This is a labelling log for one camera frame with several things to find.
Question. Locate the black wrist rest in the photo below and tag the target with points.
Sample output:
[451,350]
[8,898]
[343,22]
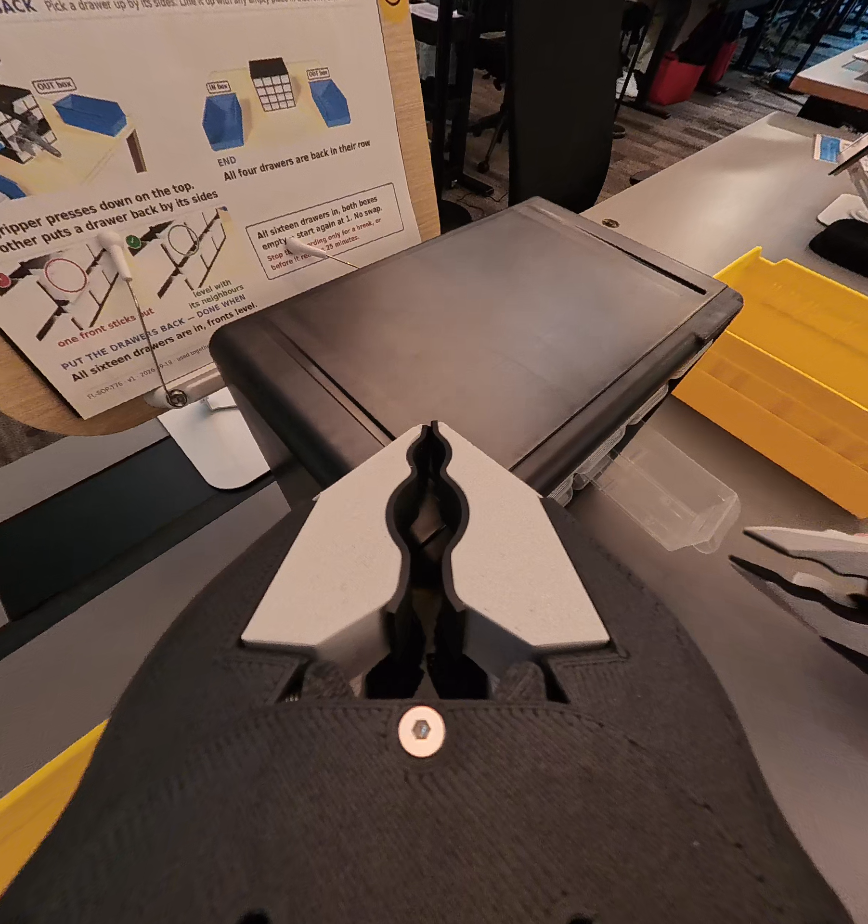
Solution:
[852,245]

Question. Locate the red storage bin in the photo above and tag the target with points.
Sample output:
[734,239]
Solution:
[676,79]

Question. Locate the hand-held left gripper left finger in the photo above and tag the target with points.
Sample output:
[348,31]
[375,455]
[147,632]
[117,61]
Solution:
[325,570]

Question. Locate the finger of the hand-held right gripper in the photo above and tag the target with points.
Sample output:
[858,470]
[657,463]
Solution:
[816,545]
[831,613]

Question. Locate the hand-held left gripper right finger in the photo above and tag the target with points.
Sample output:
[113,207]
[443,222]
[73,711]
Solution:
[520,570]

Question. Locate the black pillar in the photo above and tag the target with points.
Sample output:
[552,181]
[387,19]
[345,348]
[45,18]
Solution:
[564,101]

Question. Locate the white clip peg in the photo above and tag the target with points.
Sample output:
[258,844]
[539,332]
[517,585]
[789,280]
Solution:
[116,249]
[307,250]

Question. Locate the wooden desk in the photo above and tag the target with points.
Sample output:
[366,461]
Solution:
[852,79]

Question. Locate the white board stand base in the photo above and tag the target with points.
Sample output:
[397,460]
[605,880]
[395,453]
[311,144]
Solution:
[217,447]

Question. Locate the clear plastic drawer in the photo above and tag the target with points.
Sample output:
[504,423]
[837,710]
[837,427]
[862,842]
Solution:
[665,491]

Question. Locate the black drawer cabinet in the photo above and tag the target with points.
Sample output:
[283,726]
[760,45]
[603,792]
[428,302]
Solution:
[491,310]

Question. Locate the yellow plastic bin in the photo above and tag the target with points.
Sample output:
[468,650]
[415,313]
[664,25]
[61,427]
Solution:
[809,375]
[15,816]

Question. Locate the instruction poster on board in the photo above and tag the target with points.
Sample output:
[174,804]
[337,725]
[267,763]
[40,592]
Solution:
[413,144]

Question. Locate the black desk mat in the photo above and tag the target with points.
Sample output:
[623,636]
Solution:
[116,527]

